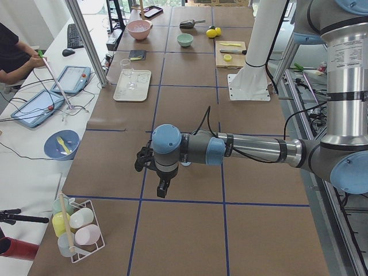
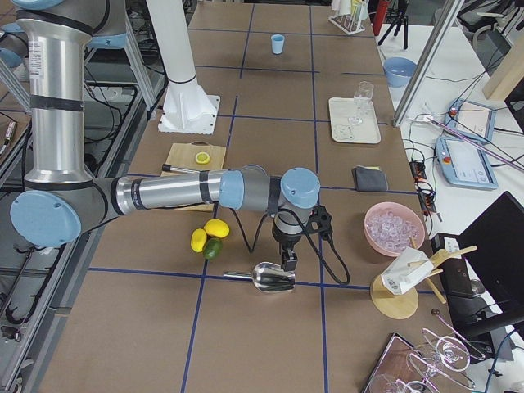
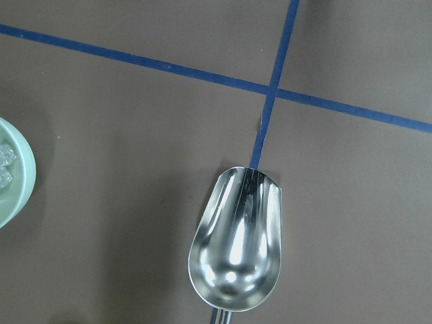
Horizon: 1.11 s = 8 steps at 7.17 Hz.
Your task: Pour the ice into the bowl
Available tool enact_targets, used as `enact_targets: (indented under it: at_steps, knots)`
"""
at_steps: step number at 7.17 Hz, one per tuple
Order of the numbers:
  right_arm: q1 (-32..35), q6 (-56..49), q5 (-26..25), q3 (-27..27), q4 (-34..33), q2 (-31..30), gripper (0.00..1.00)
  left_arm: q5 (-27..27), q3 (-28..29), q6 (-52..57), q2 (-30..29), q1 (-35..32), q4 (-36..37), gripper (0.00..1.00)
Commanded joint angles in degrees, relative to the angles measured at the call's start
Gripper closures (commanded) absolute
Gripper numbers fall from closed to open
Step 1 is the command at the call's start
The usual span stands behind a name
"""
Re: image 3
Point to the green bowl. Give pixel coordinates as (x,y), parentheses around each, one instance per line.
(16,195)

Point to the steel ice scoop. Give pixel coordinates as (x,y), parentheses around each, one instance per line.
(235,257)

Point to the ice cubes in green bowl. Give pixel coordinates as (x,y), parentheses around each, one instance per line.
(8,158)

